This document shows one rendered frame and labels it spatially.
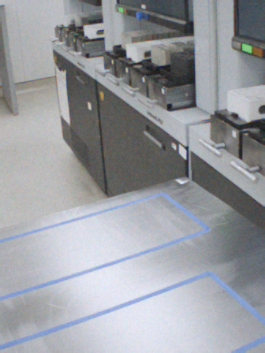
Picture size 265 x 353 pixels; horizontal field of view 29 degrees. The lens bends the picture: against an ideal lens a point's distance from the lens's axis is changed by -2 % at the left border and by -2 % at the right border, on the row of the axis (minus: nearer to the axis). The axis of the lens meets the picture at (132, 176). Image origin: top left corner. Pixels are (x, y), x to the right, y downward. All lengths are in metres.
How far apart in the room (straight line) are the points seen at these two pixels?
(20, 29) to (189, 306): 4.10
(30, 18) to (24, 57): 0.35
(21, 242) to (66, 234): 0.07
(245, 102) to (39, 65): 3.60
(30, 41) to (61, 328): 4.12
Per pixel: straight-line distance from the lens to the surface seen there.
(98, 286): 0.68
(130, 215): 0.83
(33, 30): 4.63
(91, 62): 2.25
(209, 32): 1.44
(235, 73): 1.34
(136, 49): 1.83
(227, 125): 1.24
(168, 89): 1.54
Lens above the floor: 1.23
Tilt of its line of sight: 26 degrees down
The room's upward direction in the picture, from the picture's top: 4 degrees counter-clockwise
